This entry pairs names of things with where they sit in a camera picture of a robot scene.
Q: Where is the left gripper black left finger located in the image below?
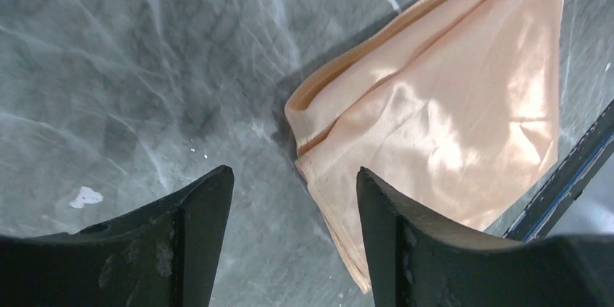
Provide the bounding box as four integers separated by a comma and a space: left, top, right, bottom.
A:
1, 165, 234, 306

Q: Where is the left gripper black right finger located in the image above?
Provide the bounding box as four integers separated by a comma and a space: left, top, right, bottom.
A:
356, 168, 613, 306

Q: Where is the peach satin napkin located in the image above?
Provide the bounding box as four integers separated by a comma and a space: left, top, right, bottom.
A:
285, 0, 564, 293

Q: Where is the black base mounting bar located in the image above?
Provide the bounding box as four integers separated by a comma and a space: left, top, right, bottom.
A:
503, 103, 613, 242

